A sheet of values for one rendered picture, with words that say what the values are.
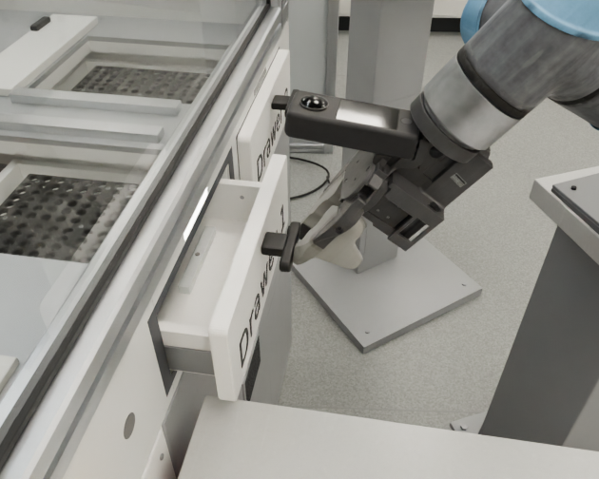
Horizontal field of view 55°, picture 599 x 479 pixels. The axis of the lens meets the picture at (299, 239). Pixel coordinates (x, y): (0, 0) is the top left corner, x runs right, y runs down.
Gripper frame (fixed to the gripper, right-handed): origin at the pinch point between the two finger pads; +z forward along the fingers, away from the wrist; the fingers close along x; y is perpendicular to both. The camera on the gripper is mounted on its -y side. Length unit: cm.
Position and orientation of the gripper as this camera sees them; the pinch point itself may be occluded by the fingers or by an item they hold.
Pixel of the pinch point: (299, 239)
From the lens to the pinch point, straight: 61.1
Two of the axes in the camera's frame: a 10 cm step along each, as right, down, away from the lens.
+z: -5.6, 5.6, 6.1
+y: 8.1, 5.2, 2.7
